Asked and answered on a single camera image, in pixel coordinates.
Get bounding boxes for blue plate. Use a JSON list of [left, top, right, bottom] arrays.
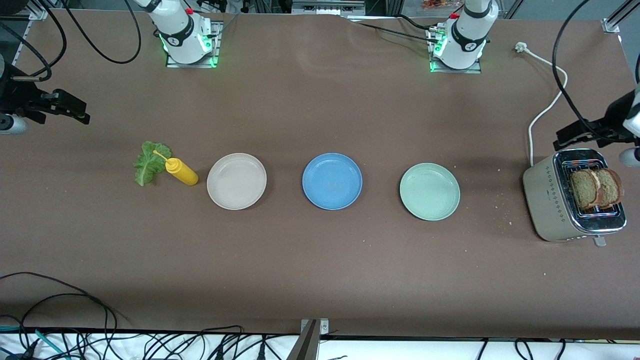
[[302, 152, 363, 211]]

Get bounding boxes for green plate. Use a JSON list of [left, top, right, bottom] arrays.
[[399, 162, 461, 222]]

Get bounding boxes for teal cable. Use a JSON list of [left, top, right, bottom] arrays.
[[0, 327, 71, 360]]

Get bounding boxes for tangled cables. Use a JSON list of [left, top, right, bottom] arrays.
[[0, 331, 640, 360]]

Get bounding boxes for long black cable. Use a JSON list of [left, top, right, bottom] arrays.
[[0, 271, 121, 360]]

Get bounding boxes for brown bread slice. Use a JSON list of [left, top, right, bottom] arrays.
[[594, 168, 625, 209], [570, 170, 601, 211]]

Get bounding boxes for grey metal box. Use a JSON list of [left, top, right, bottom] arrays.
[[291, 0, 367, 16]]

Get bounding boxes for beige chrome toaster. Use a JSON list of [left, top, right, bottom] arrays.
[[522, 148, 628, 248]]

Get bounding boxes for aluminium profile bracket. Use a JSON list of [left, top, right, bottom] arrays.
[[286, 318, 331, 360]]

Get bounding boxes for cream white plate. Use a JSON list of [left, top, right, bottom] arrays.
[[206, 152, 268, 211]]

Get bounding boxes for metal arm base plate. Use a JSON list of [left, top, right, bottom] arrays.
[[429, 24, 484, 75], [166, 21, 224, 69]]

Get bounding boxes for white toaster power cable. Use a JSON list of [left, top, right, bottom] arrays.
[[515, 42, 569, 167]]

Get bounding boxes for thin black cable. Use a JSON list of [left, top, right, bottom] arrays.
[[345, 14, 443, 45]]

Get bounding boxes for green lettuce leaf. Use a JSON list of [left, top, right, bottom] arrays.
[[133, 141, 172, 187]]

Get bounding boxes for yellow squeeze bottle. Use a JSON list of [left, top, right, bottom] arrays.
[[152, 149, 199, 187]]

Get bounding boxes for aluminium frame rail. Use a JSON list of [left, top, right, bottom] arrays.
[[601, 0, 640, 35], [0, 0, 68, 22]]

